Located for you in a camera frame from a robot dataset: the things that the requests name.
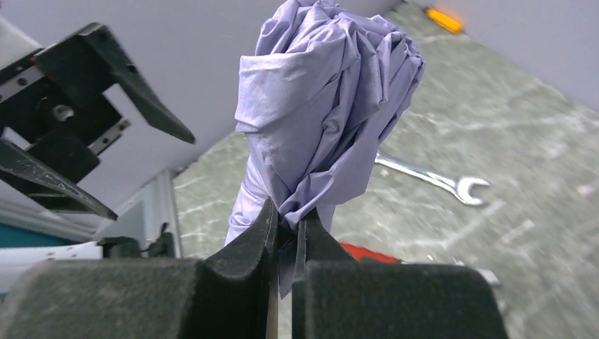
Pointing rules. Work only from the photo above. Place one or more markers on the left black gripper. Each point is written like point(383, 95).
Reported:
point(64, 139)

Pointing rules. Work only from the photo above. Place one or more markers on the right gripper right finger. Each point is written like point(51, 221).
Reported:
point(314, 243)

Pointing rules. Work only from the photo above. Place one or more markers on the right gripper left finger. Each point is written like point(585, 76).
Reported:
point(240, 299)

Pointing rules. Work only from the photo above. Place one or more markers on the lilac umbrella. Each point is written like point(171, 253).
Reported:
point(321, 92)

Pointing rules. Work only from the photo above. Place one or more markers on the silver open-end wrench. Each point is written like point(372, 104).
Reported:
point(460, 187)

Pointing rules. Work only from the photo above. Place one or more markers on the red-handled adjustable wrench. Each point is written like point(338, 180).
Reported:
point(363, 254)

